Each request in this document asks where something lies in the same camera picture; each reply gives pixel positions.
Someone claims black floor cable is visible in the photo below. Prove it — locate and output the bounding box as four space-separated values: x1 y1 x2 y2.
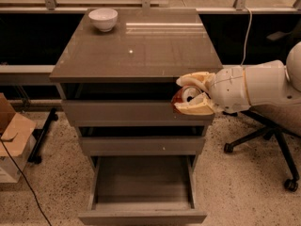
0 138 53 226

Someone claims grey drawer cabinet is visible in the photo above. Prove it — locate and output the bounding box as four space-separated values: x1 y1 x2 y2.
49 7 224 174

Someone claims grey open bottom drawer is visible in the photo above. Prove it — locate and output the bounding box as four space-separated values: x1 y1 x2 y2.
79 155 206 226

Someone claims white hanging cable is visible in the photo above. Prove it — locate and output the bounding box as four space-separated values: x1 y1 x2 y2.
240 7 254 66

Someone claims white ceramic bowl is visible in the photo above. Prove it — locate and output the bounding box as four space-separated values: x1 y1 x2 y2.
88 8 118 32

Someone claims grey middle drawer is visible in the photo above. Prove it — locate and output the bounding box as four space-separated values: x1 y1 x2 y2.
80 137 205 156

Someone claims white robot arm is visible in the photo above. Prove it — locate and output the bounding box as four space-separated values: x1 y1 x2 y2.
172 42 301 115

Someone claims red coke can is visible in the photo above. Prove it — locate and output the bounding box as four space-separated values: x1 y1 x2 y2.
171 86 202 113

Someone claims grey top drawer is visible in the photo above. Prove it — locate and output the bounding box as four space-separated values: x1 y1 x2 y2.
62 100 214 127

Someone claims cardboard box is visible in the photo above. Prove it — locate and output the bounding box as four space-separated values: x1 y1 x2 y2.
0 93 36 183

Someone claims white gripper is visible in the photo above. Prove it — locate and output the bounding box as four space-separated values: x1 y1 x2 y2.
173 66 250 116

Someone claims brown office chair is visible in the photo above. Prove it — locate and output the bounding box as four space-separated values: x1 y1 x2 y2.
224 110 300 192

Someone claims black caster leg stand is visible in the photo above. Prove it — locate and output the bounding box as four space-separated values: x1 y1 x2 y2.
28 108 58 164

